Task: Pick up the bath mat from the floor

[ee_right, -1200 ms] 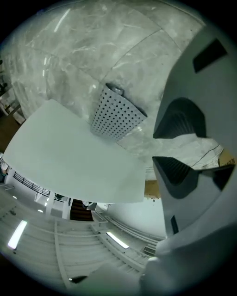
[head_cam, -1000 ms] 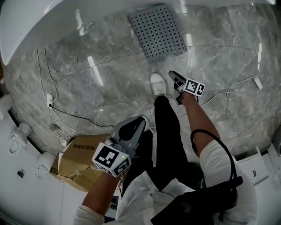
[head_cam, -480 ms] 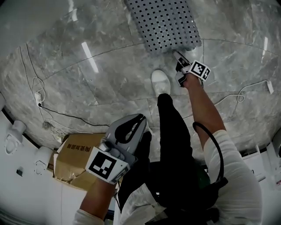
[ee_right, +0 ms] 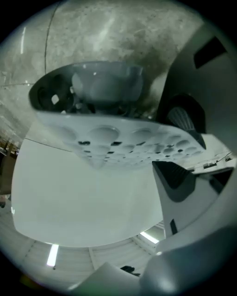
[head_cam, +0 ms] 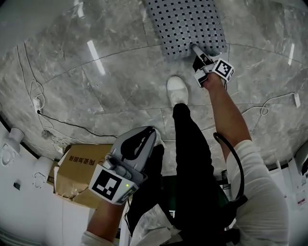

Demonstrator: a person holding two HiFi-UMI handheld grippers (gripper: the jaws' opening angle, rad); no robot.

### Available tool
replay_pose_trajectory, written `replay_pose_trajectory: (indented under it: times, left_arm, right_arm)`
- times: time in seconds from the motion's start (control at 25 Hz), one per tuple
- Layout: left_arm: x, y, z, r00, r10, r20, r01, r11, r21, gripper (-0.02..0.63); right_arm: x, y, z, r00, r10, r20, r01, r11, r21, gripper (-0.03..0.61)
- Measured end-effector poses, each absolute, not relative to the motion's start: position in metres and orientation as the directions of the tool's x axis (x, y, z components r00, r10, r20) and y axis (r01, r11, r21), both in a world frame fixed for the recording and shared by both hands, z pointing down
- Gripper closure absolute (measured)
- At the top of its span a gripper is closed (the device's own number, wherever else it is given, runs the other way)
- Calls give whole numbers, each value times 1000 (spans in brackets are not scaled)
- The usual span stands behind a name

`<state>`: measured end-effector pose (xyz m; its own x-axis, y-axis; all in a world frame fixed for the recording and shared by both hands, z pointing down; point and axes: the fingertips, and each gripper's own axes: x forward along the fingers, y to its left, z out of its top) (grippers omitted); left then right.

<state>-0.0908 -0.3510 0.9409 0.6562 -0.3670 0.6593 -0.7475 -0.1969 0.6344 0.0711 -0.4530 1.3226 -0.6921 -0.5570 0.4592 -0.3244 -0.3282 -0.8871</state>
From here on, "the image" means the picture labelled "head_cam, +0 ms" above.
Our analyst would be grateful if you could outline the short white power strip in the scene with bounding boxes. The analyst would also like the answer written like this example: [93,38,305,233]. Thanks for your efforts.
[32,98,42,115]

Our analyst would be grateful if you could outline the person's black trousers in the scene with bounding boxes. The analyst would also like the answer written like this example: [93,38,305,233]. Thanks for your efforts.
[126,103,227,237]

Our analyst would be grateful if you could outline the tangled white cables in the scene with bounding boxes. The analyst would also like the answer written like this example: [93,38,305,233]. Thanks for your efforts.
[14,42,71,155]

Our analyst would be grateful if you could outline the white ceramic toilet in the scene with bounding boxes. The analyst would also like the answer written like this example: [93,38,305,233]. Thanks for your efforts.
[0,127,25,167]
[32,155,54,191]

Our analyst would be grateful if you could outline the black flat device box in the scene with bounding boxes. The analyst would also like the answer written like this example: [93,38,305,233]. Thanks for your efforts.
[216,194,249,233]

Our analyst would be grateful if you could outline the person's right white shoe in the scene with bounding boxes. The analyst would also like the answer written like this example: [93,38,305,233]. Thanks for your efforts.
[166,75,189,109]

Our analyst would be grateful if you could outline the grey perforated floor mat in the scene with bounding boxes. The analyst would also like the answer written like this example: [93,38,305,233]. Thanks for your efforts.
[143,0,229,64]

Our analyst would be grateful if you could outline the person's right forearm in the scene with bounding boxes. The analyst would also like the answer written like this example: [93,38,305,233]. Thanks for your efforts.
[205,74,253,150]

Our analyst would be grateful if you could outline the person's left white shoe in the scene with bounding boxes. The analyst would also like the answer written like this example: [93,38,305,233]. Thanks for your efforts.
[151,128,167,148]

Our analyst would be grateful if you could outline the black power cable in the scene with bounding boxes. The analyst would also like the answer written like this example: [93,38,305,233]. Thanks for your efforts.
[38,111,119,139]

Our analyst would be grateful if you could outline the thick black cable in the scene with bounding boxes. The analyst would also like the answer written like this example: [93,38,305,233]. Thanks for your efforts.
[213,132,245,203]

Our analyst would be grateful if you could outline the white looped power cable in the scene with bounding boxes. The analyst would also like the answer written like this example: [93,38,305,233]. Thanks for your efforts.
[240,92,297,135]

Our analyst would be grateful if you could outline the person's left forearm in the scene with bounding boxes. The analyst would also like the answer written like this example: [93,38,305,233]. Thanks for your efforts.
[86,198,131,244]

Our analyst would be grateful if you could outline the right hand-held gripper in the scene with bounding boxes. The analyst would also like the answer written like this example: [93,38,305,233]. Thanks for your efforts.
[191,43,235,88]

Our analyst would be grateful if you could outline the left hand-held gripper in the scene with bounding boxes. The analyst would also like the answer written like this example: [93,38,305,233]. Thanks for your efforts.
[88,126,158,206]

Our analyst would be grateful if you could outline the person's white shirt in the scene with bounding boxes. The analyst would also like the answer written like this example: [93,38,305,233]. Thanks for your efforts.
[80,138,290,246]

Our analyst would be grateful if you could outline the person's white shoe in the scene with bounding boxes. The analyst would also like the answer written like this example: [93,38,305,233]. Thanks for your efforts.
[166,75,189,109]
[151,128,167,148]

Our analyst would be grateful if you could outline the white cabinet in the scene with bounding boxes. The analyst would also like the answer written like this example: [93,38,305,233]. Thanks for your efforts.
[264,141,308,246]

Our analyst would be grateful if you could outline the taped cardboard box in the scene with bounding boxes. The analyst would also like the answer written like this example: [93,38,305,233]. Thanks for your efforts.
[46,143,116,210]

